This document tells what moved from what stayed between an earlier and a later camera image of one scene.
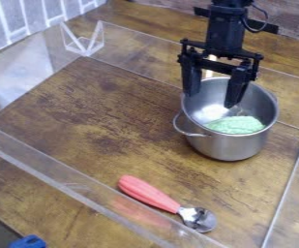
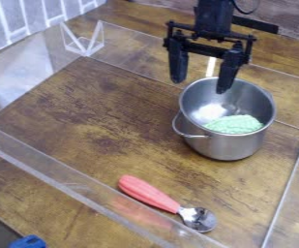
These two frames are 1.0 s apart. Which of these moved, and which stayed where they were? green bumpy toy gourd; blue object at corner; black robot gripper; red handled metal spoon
Moved: black robot gripper
Stayed: green bumpy toy gourd; red handled metal spoon; blue object at corner
